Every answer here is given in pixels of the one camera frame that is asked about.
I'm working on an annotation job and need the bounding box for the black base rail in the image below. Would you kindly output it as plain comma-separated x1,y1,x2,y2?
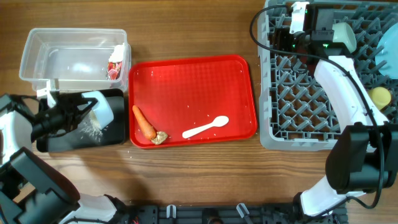
127,203,349,224

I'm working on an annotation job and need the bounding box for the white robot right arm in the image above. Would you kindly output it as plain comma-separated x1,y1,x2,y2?
274,1,397,219

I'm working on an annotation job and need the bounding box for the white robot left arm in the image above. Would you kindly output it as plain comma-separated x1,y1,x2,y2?
1,91,129,223

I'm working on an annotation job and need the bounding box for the red snack wrapper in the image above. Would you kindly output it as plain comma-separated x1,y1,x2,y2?
107,62,123,80

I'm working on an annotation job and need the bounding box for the light blue plate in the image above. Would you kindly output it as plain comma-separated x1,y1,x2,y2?
375,24,397,80

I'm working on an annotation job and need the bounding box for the black waste tray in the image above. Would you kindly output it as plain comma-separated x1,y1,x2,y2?
37,88,126,152

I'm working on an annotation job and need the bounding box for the clear plastic bin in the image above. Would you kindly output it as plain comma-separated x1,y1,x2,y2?
19,28,131,92

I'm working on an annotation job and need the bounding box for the orange carrot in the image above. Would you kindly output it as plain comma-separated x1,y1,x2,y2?
132,105,157,141

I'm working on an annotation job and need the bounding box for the pale green bowl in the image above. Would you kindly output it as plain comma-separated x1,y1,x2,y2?
332,22,357,53

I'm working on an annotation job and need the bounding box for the beige food scrap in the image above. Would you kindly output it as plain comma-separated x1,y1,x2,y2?
150,131,169,145

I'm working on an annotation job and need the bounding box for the white plastic spoon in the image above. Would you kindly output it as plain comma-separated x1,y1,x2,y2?
182,116,229,139

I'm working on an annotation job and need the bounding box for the red plastic tray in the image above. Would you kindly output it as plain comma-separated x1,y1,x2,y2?
128,55,257,147

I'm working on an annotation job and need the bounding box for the grey-blue dishwasher rack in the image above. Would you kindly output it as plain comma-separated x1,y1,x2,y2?
258,1,397,151

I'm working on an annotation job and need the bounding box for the light blue rice bowl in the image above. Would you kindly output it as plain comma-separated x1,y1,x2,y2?
81,91,114,130

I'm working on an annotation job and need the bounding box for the yellow plastic cup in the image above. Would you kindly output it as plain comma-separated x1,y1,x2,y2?
368,87,392,110

